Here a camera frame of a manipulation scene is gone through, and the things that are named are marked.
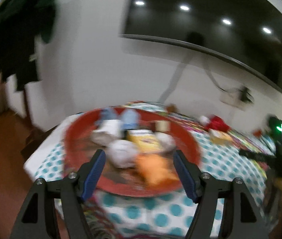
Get light blue sock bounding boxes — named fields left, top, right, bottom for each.
left=120, top=109, right=140, bottom=130

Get black wall television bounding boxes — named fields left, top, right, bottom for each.
left=121, top=0, right=282, bottom=93

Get small beige box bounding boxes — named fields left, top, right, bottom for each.
left=154, top=120, right=171, bottom=133

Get red round tray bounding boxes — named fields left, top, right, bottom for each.
left=63, top=109, right=201, bottom=197

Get black power cable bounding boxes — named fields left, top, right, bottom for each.
left=158, top=54, right=194, bottom=104

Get white wall socket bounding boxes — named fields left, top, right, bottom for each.
left=220, top=86, right=254, bottom=111

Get dark hanging clothes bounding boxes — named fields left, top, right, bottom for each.
left=0, top=0, right=56, bottom=91

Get orange sock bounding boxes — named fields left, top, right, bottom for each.
left=135, top=153, right=179, bottom=187

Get thin black cable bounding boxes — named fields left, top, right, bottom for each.
left=203, top=57, right=231, bottom=93

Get white foam table top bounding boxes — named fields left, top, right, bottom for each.
left=24, top=113, right=82, bottom=181

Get yellow white small box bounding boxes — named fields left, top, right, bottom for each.
left=127, top=129, right=164, bottom=153

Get red sock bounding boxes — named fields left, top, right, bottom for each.
left=205, top=116, right=230, bottom=133

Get brown wrapped item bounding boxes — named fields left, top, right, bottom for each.
left=166, top=104, right=178, bottom=114

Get white fluffy sock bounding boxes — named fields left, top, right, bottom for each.
left=106, top=140, right=139, bottom=169

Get polka dot tablecloth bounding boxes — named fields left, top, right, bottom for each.
left=35, top=101, right=274, bottom=238

